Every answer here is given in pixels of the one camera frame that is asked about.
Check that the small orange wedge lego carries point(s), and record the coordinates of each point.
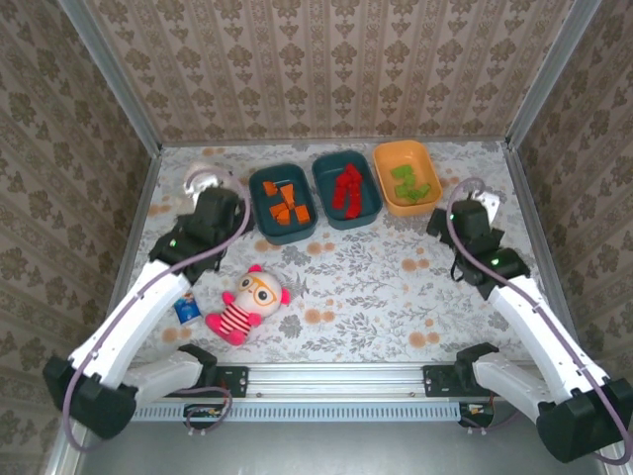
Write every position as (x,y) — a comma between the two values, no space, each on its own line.
(269,189)

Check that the green rectangular lego brick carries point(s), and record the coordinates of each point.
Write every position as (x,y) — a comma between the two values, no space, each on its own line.
(421,193)

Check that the orange curved slope lego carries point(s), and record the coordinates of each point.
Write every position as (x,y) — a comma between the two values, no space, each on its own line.
(278,213)

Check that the green square lego brick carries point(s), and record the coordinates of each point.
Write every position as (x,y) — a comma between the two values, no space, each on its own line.
(401,190)
(398,173)
(410,171)
(409,199)

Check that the orange rectangular lego brick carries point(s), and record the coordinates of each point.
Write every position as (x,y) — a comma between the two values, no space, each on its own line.
(288,194)
(301,214)

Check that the red rectangular lego brick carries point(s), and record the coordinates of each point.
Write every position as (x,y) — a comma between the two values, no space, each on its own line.
(340,187)
(338,202)
(357,190)
(353,208)
(352,172)

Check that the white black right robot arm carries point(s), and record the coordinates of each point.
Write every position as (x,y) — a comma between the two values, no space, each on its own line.
(534,336)

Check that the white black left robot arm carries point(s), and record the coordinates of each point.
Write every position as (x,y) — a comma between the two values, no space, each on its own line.
(133,316)

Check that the orange plastic container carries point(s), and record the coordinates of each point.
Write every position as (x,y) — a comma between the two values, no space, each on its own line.
(413,210)

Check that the dark teal plastic container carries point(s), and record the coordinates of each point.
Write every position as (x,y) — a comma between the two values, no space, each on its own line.
(292,236)
(351,222)

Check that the pink striped plush doll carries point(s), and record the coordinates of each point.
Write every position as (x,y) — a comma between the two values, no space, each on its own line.
(257,294)

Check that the small blue white packet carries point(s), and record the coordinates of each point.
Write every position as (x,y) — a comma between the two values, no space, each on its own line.
(188,311)

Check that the grey metal shelf panel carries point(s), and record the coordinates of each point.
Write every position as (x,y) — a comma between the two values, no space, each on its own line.
(336,450)

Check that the aluminium table edge rail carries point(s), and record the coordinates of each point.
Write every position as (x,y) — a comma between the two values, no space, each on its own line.
(531,208)
(141,208)

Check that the aluminium frame post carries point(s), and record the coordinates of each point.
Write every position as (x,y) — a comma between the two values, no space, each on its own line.
(111,74)
(554,69)

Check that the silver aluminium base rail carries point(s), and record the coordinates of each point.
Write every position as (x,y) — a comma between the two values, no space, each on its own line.
(336,381)

